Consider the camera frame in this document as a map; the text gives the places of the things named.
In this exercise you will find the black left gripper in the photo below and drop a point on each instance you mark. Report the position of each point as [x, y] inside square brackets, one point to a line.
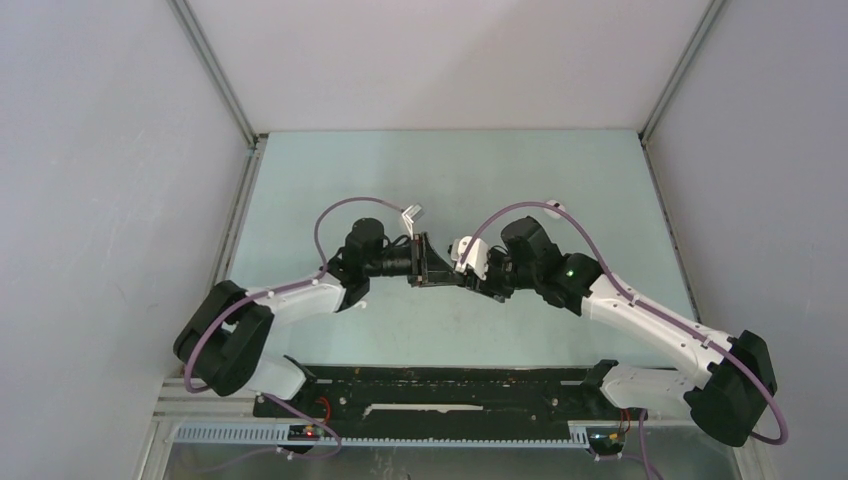
[427, 267]

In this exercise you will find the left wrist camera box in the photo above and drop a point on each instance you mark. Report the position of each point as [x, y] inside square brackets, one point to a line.
[410, 216]

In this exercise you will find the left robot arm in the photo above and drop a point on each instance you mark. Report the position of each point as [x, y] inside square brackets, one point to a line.
[232, 341]

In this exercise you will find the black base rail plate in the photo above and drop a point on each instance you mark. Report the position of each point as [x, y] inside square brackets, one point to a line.
[539, 402]

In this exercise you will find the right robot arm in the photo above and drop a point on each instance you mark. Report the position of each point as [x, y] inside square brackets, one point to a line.
[725, 384]

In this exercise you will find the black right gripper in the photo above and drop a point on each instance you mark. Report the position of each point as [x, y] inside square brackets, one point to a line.
[487, 286]

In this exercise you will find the aluminium frame rail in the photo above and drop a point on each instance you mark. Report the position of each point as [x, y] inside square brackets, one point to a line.
[178, 407]

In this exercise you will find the white cable duct strip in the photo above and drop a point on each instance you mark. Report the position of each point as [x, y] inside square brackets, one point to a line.
[270, 434]

